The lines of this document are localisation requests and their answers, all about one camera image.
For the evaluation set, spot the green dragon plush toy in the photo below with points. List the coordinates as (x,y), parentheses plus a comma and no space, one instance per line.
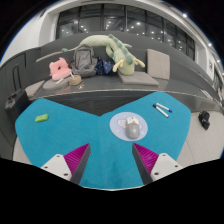
(123,58)

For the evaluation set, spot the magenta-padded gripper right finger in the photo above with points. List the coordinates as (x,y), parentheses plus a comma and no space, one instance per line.
(166,165)

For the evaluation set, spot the grey backpack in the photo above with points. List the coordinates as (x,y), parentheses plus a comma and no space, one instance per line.
(84,61)

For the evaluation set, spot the white marker with blue cap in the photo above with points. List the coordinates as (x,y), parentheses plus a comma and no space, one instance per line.
(164,107)

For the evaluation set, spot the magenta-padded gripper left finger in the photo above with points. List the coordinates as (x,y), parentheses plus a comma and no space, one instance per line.
(56,165)

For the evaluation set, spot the white marker with black cap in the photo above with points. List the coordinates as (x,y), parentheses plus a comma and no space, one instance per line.
(160,111)

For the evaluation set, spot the grey and white computer mouse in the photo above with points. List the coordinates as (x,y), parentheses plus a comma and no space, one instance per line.
(132,131)

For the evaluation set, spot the flat square grey cushion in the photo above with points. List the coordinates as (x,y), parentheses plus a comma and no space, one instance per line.
(138,79)
(34,88)

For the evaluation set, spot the pink plush pillow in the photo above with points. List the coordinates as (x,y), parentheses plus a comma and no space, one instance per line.
(60,70)

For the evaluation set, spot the round grey seat cushion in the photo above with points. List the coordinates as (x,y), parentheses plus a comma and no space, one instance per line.
(51,85)

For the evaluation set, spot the small black bag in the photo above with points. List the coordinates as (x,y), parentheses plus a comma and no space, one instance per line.
(204,120)

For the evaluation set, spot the black suitcase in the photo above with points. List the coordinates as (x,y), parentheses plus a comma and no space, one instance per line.
(16,103)

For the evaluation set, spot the round light blue mouse pad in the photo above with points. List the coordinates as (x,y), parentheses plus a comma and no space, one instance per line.
(116,128)

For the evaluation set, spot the navy blue starred bag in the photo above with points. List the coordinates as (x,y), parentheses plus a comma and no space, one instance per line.
(104,66)

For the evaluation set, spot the green rectangular case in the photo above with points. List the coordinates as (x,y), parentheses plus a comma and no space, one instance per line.
(42,118)

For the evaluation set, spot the upright square grey cushion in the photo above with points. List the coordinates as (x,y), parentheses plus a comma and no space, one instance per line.
(158,64)

